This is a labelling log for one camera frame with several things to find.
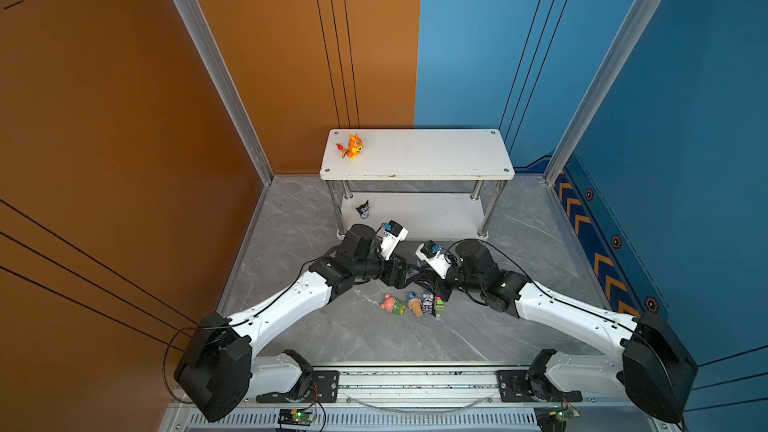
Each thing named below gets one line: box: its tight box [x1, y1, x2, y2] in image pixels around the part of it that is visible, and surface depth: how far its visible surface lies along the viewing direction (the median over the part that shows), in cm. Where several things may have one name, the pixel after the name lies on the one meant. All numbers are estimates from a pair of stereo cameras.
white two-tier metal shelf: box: [319, 129, 515, 239], surface depth 84 cm
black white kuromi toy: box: [355, 199, 370, 219], surface depth 98 cm
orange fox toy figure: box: [336, 133, 364, 160], surface depth 76 cm
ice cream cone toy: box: [409, 298, 423, 317], surface depth 86 cm
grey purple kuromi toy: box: [422, 293, 434, 314], surface depth 86 cm
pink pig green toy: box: [380, 293, 406, 315], surface depth 85 cm
